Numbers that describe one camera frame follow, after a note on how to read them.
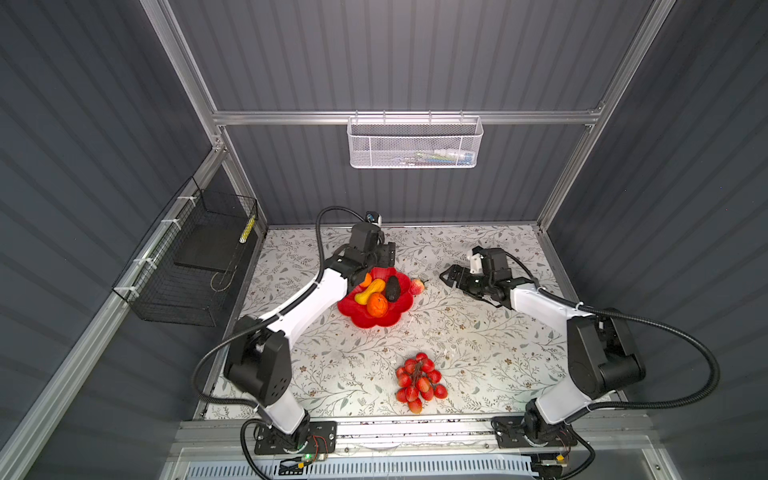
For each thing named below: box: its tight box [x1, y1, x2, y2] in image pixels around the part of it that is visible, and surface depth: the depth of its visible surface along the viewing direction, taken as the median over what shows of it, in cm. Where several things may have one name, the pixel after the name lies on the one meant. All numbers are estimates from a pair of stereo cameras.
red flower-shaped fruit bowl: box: [338, 267, 413, 329], surface depth 98 cm
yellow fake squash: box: [354, 279, 386, 306], surface depth 100 cm
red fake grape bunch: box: [395, 353, 448, 415], surface depth 79 cm
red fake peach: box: [409, 278, 425, 295], surface depth 101 cm
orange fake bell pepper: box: [367, 292, 388, 318], surface depth 93 cm
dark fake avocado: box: [386, 275, 400, 302], surface depth 98 cm
